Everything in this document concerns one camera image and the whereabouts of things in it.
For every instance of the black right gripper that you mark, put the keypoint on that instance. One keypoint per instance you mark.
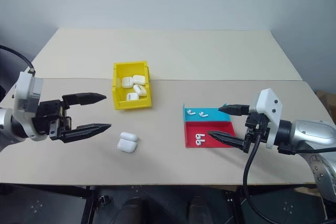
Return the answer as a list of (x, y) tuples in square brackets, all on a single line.
[(256, 129)]

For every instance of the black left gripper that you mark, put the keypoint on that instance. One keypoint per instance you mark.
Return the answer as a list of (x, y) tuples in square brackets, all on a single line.
[(48, 113)]

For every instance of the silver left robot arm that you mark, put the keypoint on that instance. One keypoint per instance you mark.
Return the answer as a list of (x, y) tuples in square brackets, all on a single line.
[(8, 129)]

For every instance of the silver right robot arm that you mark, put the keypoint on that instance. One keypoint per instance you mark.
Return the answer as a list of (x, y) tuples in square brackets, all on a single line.
[(311, 130)]

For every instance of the yellow plastic bin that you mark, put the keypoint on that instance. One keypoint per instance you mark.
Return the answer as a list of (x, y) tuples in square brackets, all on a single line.
[(119, 103)]

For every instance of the blue plastic tray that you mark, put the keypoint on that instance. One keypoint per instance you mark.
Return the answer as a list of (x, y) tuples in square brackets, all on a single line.
[(218, 117)]

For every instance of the red plastic tray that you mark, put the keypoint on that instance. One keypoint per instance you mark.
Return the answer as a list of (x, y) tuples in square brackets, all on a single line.
[(191, 129)]

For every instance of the black table leg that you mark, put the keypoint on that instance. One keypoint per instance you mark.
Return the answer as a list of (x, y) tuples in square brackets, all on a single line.
[(88, 205)]

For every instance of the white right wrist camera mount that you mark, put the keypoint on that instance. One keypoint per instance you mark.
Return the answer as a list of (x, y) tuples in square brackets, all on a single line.
[(267, 103)]

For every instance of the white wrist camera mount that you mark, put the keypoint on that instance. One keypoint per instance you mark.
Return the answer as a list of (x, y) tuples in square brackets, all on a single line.
[(25, 87), (267, 103)]

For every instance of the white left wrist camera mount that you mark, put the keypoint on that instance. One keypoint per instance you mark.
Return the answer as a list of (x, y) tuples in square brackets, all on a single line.
[(25, 87)]

